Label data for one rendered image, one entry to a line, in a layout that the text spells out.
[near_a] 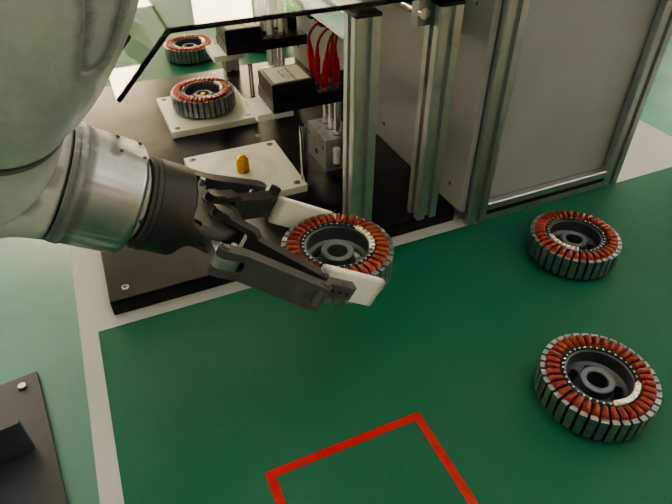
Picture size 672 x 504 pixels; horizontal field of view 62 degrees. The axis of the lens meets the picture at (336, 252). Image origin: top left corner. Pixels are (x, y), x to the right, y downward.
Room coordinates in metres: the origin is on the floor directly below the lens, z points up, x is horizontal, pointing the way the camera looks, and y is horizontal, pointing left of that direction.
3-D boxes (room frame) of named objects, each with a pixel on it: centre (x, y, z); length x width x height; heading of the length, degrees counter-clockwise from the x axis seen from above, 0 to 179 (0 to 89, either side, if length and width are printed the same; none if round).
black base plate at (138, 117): (0.85, 0.18, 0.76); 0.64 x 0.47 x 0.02; 24
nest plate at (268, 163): (0.73, 0.14, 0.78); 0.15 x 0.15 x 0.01; 24
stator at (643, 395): (0.35, -0.26, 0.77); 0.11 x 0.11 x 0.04
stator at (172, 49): (1.29, 0.34, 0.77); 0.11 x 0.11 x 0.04
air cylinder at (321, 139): (0.79, 0.01, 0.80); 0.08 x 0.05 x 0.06; 24
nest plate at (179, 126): (0.95, 0.24, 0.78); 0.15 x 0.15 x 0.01; 24
